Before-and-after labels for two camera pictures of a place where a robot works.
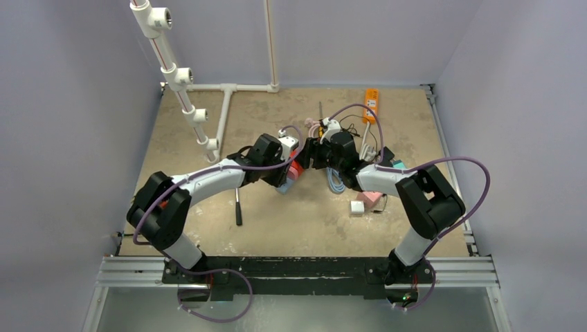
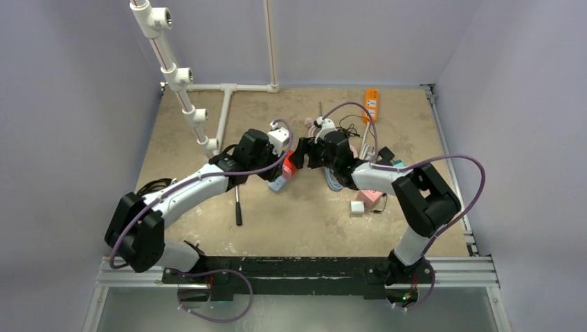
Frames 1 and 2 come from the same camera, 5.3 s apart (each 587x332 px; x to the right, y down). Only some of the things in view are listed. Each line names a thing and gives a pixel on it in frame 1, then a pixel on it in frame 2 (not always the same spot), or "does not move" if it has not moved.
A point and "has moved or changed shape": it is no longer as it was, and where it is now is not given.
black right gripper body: (314, 154) does not move
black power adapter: (387, 155) does not move
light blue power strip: (284, 188) has moved or changed shape
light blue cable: (336, 187) does not move
